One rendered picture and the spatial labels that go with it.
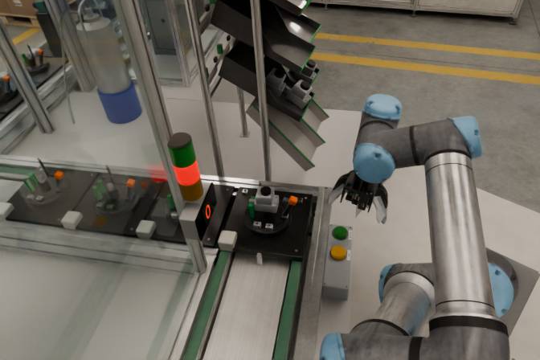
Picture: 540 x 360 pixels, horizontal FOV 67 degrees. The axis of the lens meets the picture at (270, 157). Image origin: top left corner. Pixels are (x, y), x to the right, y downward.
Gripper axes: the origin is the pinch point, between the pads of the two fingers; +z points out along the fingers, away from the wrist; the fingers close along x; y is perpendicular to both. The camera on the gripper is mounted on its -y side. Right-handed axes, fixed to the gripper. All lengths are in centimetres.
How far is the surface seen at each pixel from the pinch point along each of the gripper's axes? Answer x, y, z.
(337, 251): -1.8, 4.3, 12.5
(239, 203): -35.2, -1.2, 15.2
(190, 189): -32.2, 25.9, -16.5
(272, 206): -22.2, 3.0, 5.9
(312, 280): -4.9, 14.1, 15.2
